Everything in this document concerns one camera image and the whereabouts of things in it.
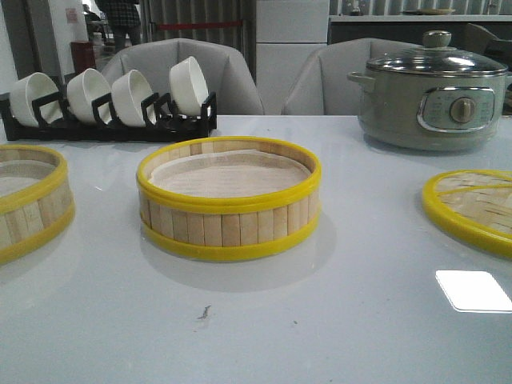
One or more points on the bamboo steamer drawer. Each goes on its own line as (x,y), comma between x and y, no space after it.
(229,229)
(32,217)

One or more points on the woven bamboo steamer lid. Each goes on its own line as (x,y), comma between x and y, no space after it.
(473,206)

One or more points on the white cloth steamer liner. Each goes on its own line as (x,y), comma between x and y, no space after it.
(231,174)

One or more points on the left grey chair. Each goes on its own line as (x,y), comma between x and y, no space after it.
(224,68)

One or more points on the grey chair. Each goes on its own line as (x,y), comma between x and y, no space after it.
(224,68)
(322,86)

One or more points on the black bowl rack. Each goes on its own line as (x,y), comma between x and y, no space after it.
(161,121)

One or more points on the white bowl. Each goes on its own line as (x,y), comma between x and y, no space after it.
(127,93)
(82,90)
(26,90)
(188,86)

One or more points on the right grey chair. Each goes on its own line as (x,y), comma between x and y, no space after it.
(322,86)

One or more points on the white cabinet background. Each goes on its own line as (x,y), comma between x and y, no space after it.
(287,32)

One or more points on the green electric cooking pot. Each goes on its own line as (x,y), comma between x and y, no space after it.
(435,113)

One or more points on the person in background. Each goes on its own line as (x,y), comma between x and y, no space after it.
(124,21)

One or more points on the red fire extinguisher box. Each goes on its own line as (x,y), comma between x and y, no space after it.
(83,55)

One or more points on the glass pot lid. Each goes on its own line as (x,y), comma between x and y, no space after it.
(436,57)

